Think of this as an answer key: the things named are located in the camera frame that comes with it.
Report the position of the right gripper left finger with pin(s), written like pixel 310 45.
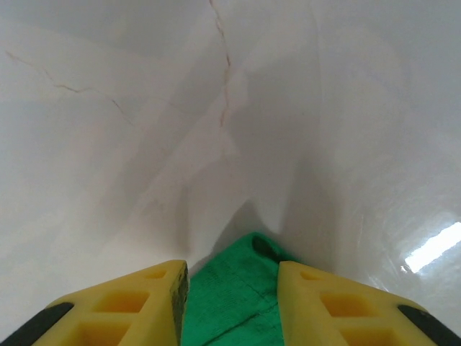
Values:
pixel 119 306

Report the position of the green t-shirt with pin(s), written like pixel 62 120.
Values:
pixel 234 295

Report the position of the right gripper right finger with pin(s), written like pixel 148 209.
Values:
pixel 342 310

